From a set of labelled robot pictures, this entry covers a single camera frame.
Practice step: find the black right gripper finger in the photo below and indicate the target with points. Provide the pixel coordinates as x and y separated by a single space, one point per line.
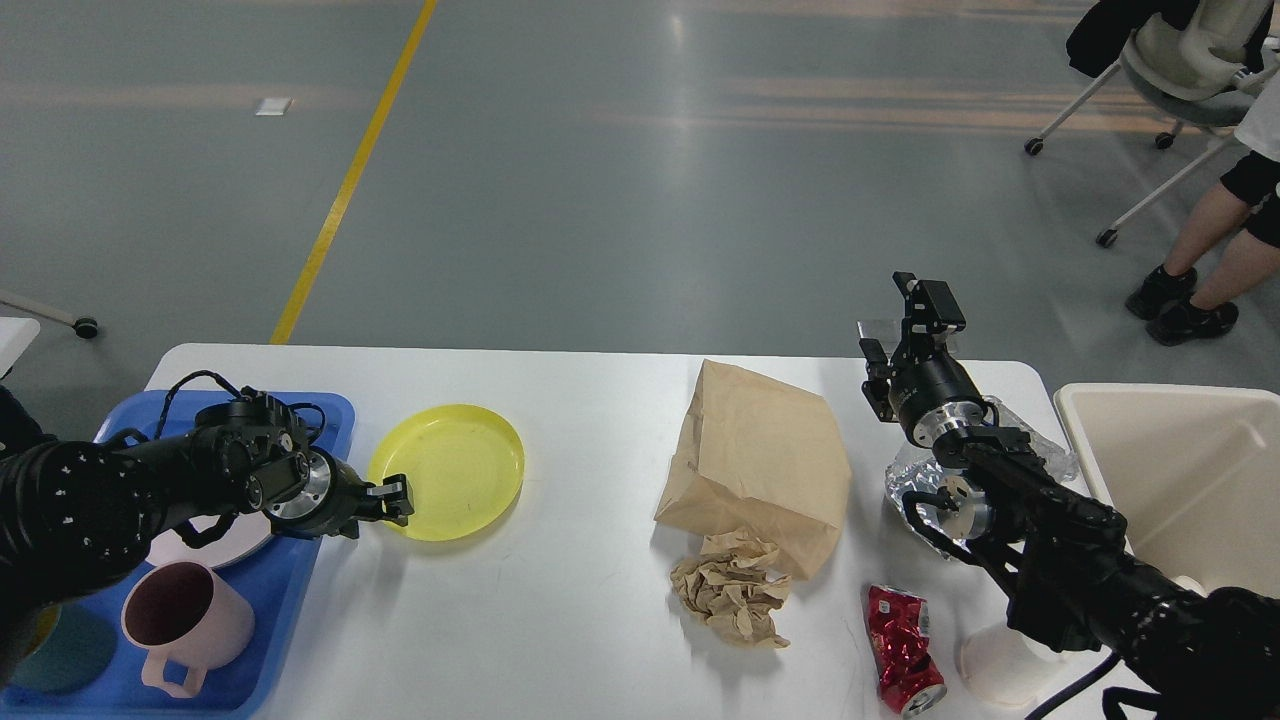
931 318
878 385

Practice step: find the blue plastic tray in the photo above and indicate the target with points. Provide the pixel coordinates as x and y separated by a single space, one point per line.
274 580

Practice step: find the white chair leg with caster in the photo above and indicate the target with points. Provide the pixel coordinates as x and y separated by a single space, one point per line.
85 327

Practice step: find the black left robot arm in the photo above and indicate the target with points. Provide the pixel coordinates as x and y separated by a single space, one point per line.
78 517

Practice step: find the crumpled aluminium foil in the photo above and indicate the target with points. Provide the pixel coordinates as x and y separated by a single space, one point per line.
915 480

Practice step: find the brown paper bag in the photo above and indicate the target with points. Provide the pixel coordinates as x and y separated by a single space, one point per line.
759 455

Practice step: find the beige plastic bin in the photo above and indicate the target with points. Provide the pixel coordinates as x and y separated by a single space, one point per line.
1194 470

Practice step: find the white paper cup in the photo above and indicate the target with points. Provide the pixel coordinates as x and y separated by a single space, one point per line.
1001 674

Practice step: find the crushed red can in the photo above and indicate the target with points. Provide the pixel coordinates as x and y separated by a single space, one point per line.
909 681

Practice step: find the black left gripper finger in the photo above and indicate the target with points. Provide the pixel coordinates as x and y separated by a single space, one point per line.
394 494
362 517

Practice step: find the crumpled brown paper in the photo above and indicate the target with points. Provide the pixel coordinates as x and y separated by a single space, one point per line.
732 586

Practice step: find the person in black shorts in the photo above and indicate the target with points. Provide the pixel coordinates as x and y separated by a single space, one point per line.
1228 246

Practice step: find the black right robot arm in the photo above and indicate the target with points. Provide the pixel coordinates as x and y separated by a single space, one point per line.
1059 556

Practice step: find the pink mug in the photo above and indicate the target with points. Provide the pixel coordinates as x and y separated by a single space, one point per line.
189 622

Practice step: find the teal and yellow cup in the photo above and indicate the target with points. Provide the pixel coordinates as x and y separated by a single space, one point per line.
71 648

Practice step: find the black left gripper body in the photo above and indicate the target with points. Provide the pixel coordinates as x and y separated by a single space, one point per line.
333 501

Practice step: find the white office chair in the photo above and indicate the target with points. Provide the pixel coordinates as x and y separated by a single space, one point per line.
1201 63

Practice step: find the yellow round plate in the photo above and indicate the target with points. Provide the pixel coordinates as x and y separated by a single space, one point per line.
464 464

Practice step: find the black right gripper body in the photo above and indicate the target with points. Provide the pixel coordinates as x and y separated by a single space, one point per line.
931 398

